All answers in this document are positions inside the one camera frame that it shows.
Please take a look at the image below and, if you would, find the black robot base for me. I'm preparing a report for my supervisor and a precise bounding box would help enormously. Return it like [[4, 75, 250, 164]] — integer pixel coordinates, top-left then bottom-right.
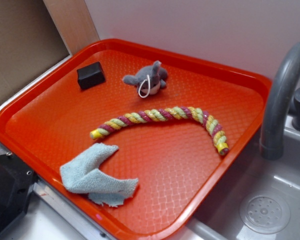
[[0, 154, 36, 236]]

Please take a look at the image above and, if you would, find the orange plastic tray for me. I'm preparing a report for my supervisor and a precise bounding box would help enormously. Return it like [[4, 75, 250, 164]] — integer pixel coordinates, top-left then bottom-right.
[[0, 39, 271, 240]]

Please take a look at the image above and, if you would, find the grey plush toy animal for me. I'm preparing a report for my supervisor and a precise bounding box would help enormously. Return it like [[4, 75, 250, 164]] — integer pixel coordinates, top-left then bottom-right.
[[122, 60, 168, 99]]

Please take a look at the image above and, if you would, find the black rectangular block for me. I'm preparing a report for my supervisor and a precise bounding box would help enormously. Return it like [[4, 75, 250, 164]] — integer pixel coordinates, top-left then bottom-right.
[[76, 61, 106, 90]]

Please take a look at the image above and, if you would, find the light blue towel cloth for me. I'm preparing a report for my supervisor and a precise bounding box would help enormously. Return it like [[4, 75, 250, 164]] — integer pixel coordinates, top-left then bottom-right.
[[59, 143, 139, 208]]

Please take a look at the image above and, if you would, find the grey plastic sink basin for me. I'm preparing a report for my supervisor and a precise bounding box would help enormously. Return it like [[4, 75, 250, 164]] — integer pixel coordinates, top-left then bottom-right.
[[187, 117, 300, 240]]

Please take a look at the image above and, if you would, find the grey toy faucet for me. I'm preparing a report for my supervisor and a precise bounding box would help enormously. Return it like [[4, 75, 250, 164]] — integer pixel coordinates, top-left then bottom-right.
[[259, 42, 300, 160]]

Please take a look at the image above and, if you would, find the brown cardboard panel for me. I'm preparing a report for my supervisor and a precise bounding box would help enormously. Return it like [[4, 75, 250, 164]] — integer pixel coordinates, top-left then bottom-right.
[[0, 0, 69, 106]]

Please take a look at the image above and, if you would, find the multicolored twisted rope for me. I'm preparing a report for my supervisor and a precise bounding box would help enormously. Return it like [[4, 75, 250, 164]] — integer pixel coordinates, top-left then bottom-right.
[[89, 106, 230, 156]]

